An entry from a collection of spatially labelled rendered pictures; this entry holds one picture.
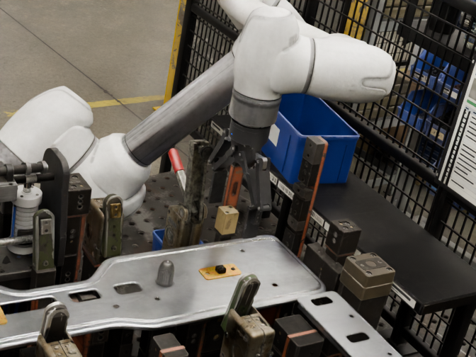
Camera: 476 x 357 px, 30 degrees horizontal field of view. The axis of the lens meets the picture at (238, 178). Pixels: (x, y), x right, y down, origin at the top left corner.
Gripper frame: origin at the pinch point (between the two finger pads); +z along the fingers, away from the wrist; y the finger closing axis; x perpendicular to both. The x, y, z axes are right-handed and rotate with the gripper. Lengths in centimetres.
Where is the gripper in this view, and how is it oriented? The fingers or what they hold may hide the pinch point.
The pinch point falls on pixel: (231, 214)
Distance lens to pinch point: 173.2
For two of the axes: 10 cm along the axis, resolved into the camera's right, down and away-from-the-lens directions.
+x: -8.5, 0.9, -5.2
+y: -5.0, -4.7, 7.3
